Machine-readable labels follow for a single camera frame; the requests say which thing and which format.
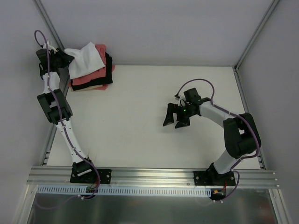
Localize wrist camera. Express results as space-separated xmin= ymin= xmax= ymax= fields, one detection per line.
xmin=174 ymin=93 xmax=186 ymax=104
xmin=43 ymin=40 xmax=57 ymax=54

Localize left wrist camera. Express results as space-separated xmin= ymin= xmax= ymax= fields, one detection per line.
xmin=43 ymin=40 xmax=57 ymax=54

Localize beige folded shirt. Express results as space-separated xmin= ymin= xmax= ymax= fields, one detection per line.
xmin=70 ymin=85 xmax=103 ymax=92

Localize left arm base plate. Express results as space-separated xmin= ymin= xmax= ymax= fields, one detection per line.
xmin=70 ymin=161 xmax=112 ymax=184

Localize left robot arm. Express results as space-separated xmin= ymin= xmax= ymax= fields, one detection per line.
xmin=36 ymin=48 xmax=97 ymax=182

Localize left side frame rail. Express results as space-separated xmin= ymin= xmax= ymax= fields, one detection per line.
xmin=39 ymin=72 xmax=69 ymax=166

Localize frame post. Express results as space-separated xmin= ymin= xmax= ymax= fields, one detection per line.
xmin=234 ymin=0 xmax=280 ymax=70
xmin=33 ymin=0 xmax=64 ymax=53

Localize frame rail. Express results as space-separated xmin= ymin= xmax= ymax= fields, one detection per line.
xmin=39 ymin=72 xmax=69 ymax=166
xmin=233 ymin=68 xmax=267 ymax=170

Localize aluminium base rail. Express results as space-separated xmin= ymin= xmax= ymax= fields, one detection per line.
xmin=27 ymin=166 xmax=280 ymax=189

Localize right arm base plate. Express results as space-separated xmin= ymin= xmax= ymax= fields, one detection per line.
xmin=193 ymin=170 xmax=236 ymax=186

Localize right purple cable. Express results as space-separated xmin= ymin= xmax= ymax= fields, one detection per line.
xmin=176 ymin=78 xmax=262 ymax=173

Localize white t shirt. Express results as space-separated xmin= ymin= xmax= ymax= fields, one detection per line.
xmin=64 ymin=42 xmax=106 ymax=79

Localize top pink folded shirt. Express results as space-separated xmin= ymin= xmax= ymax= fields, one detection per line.
xmin=71 ymin=44 xmax=107 ymax=87

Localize white slotted cable duct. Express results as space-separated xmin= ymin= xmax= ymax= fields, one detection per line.
xmin=37 ymin=185 xmax=211 ymax=197

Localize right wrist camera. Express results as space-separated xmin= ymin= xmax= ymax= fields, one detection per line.
xmin=174 ymin=93 xmax=186 ymax=104

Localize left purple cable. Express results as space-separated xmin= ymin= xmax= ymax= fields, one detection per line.
xmin=34 ymin=29 xmax=100 ymax=185

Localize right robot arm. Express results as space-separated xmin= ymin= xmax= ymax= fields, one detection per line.
xmin=163 ymin=88 xmax=261 ymax=186

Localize right frame post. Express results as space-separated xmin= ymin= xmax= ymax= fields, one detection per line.
xmin=234 ymin=0 xmax=280 ymax=70

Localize right side frame rail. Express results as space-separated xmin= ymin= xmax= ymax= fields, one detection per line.
xmin=233 ymin=68 xmax=267 ymax=170

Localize left frame post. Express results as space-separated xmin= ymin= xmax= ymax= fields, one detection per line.
xmin=33 ymin=0 xmax=64 ymax=53

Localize purple cable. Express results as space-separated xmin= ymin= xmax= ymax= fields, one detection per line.
xmin=34 ymin=29 xmax=100 ymax=185
xmin=176 ymin=78 xmax=262 ymax=173

